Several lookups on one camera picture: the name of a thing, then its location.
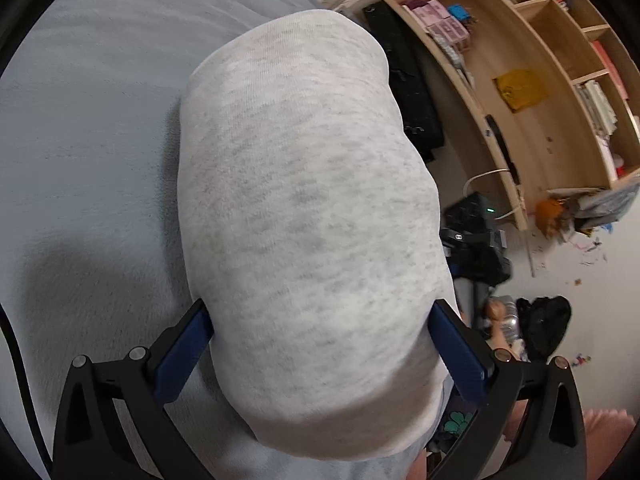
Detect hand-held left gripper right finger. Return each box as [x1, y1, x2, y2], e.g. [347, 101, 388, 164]
[429, 299, 587, 480]

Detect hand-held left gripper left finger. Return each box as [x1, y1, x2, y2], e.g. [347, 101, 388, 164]
[52, 298, 216, 480]

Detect white hoodie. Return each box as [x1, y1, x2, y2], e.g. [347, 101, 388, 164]
[176, 9, 457, 462]

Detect silver object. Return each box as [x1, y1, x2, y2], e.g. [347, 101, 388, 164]
[487, 297, 523, 346]

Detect dark cloth green flower print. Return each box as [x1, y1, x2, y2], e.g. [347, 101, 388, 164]
[442, 410, 476, 436]

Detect black bag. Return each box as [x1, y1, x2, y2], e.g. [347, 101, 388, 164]
[516, 296, 572, 361]

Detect black power unit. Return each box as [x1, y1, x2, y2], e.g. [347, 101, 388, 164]
[444, 191, 506, 241]

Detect orange bag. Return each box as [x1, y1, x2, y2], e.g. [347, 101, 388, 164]
[535, 199, 576, 241]

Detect light blue blanket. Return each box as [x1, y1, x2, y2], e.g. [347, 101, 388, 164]
[0, 0, 451, 480]

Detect wooden bookshelf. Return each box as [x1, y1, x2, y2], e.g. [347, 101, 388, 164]
[340, 0, 640, 233]

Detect yellow cloth on shelf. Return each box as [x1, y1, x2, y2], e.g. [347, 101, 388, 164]
[493, 69, 547, 112]

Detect long black case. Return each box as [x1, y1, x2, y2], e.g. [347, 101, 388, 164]
[362, 1, 446, 163]

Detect stack of white books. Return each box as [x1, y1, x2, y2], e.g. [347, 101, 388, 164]
[575, 80, 619, 137]

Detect pink boxes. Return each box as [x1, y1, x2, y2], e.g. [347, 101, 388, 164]
[402, 0, 473, 53]

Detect black camera gear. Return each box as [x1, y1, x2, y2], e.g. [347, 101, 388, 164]
[440, 227, 513, 286]

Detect black cable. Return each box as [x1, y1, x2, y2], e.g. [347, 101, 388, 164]
[0, 310, 26, 401]

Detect white charging cable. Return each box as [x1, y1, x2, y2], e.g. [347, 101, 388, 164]
[464, 169, 523, 221]

